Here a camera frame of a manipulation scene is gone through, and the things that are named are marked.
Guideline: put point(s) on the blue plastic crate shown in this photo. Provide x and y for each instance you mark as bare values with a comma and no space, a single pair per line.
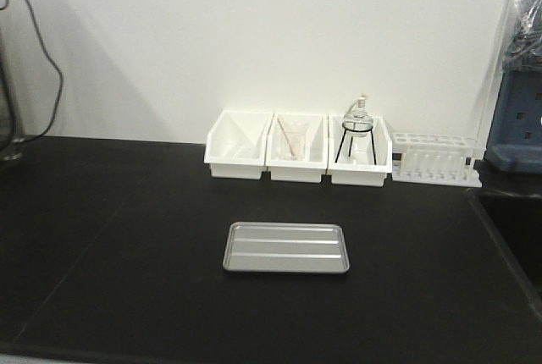
514,143

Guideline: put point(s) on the black sink basin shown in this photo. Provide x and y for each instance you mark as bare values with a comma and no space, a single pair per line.
513,222

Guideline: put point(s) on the thin stirring rod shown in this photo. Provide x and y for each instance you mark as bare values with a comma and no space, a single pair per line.
287,138

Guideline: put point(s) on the glass alcohol lamp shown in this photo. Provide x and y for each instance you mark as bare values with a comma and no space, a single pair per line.
357,120

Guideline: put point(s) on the middle white storage bin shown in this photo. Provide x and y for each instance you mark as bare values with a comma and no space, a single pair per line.
314,165

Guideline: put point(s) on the right white storage bin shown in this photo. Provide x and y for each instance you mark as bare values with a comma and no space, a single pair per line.
358,168

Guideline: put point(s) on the clear beaker in bin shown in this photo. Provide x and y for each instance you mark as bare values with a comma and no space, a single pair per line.
297,133

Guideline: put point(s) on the white storage bin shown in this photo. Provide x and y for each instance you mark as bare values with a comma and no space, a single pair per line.
237,143
314,165
358,168

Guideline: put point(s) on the black wire tripod stand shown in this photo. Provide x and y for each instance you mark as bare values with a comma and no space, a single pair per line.
343,144

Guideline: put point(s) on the white test tube rack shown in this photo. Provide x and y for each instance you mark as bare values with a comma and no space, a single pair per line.
436,159

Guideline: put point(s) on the clear plastic bag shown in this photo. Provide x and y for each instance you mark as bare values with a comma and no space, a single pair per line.
524,51

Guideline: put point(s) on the silver metal tray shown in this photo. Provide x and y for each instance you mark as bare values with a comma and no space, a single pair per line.
264,247

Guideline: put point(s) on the left white storage bin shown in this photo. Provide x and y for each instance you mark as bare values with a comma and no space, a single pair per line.
237,143

